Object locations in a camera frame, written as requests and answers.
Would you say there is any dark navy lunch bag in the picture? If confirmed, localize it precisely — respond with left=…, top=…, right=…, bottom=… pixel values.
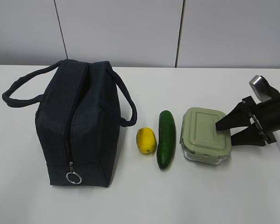
left=2, top=59, right=137, bottom=187

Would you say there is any yellow lemon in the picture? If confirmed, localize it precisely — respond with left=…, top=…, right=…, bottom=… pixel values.
left=136, top=127, right=157, bottom=154

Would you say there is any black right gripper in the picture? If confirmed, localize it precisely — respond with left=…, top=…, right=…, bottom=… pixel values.
left=216, top=96, right=280, bottom=147

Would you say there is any glass container green lid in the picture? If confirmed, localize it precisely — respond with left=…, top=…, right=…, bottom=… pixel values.
left=180, top=107, right=232, bottom=165

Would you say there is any green cucumber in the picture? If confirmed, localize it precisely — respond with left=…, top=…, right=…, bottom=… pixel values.
left=156, top=110, right=176, bottom=170

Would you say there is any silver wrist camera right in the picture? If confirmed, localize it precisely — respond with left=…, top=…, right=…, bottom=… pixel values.
left=249, top=75, right=280, bottom=103

